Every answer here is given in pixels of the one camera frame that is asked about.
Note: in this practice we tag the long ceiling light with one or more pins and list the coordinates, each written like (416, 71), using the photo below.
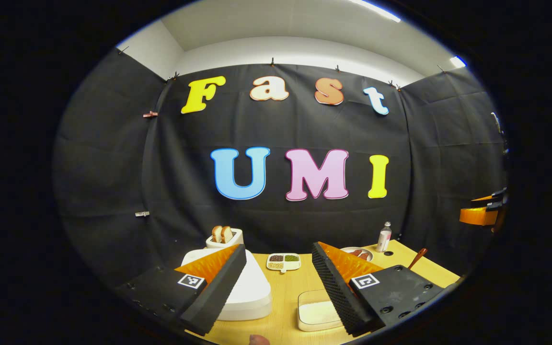
(376, 10)

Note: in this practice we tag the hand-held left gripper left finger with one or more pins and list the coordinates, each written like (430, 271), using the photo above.
(218, 292)

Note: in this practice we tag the small ceiling light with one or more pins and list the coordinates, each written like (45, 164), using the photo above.
(458, 62)

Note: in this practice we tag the white cloth tag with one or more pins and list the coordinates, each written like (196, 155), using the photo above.
(142, 214)

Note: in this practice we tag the small clear bottle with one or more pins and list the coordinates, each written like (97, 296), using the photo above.
(384, 238)

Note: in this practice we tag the toast bread slice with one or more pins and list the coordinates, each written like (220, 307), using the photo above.
(216, 234)
(227, 234)

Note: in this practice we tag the brown wooden spoon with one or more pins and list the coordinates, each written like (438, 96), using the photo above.
(417, 258)

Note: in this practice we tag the black backdrop cloth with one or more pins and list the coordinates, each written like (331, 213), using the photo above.
(113, 167)

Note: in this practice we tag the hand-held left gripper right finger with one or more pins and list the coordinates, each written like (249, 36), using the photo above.
(336, 292)

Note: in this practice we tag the white toaster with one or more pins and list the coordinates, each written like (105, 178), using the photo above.
(236, 238)

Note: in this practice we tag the red-brown meat piece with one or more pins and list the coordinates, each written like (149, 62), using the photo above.
(355, 252)
(364, 256)

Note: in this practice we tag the white rice cooker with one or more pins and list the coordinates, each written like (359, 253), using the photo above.
(252, 292)

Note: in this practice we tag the copper cloth clip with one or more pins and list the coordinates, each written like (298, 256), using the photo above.
(150, 114)

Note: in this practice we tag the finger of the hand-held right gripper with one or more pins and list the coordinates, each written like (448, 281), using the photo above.
(479, 216)
(489, 199)

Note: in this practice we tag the row of black cloth clips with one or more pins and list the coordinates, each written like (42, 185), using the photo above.
(272, 61)

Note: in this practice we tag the white divided bean dish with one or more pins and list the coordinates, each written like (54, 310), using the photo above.
(283, 265)

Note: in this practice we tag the white round plate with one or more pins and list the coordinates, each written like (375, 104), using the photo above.
(348, 248)

